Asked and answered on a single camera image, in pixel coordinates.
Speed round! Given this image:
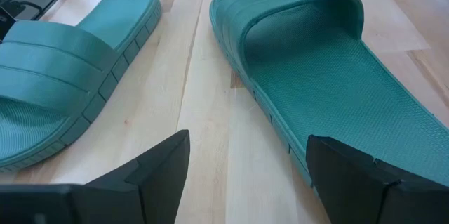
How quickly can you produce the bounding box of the teal rubber slide sandal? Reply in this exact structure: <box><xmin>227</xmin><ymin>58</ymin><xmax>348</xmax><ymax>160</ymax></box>
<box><xmin>209</xmin><ymin>0</ymin><xmax>449</xmax><ymax>197</ymax></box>
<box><xmin>0</xmin><ymin>0</ymin><xmax>163</xmax><ymax>173</ymax></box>

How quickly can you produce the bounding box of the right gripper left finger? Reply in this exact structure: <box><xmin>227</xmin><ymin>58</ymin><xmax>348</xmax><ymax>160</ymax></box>
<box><xmin>72</xmin><ymin>129</ymin><xmax>191</xmax><ymax>224</ymax></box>

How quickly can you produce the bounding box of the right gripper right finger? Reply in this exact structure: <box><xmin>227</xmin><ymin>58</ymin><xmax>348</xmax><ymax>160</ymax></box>
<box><xmin>306</xmin><ymin>135</ymin><xmax>449</xmax><ymax>224</ymax></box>

